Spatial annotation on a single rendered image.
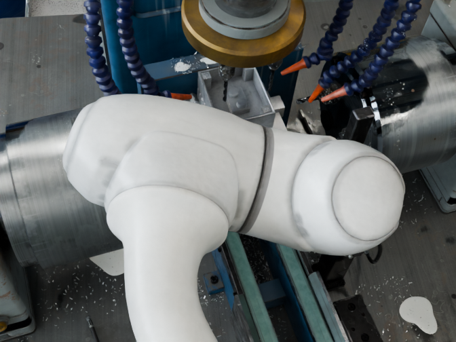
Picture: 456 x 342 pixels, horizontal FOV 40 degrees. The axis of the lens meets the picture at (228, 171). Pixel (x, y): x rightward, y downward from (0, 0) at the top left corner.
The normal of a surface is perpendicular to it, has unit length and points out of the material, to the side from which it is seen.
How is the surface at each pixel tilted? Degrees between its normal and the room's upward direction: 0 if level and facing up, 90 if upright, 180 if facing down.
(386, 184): 28
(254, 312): 0
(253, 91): 0
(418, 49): 13
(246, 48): 0
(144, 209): 41
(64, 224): 58
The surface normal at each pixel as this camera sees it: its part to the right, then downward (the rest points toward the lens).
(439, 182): -0.95, 0.24
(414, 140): 0.30, 0.47
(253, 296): 0.05, -0.53
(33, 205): 0.24, 0.11
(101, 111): -0.15, -0.65
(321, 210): -0.64, 0.22
